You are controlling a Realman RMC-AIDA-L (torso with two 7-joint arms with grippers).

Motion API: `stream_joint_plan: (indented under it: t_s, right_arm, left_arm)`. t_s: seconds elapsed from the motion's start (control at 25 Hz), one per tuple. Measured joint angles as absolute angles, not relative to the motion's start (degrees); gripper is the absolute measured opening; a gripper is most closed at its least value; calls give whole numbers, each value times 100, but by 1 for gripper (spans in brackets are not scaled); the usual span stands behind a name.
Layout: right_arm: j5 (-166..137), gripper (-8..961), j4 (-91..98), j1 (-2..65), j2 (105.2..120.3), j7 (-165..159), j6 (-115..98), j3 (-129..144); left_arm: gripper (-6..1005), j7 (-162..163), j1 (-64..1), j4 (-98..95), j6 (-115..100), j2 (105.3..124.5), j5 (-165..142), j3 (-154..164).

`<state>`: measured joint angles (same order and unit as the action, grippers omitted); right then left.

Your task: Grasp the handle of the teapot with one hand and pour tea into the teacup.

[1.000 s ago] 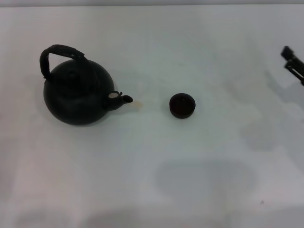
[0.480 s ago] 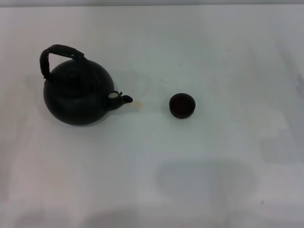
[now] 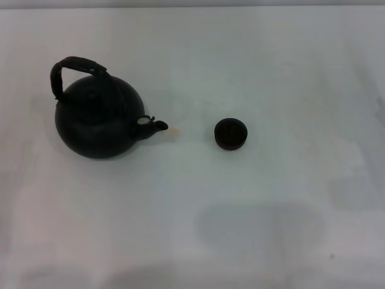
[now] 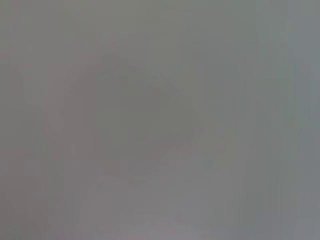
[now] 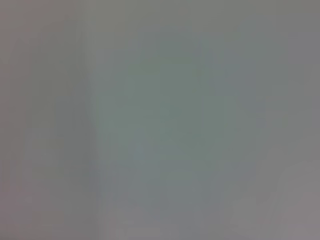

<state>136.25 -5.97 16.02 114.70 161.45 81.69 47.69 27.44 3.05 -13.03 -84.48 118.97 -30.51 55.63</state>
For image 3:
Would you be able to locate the small dark brown teacup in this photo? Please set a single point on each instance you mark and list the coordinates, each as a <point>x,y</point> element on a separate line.
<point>231,134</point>

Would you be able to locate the pale spilled tea puddle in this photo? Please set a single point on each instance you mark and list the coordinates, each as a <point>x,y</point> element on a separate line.
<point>174,134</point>

